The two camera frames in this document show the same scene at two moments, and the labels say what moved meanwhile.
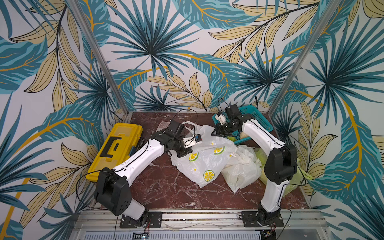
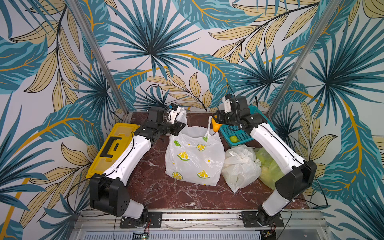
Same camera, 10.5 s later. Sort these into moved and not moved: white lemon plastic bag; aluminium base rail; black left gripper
Moved: black left gripper
Not moved: white lemon plastic bag; aluminium base rail
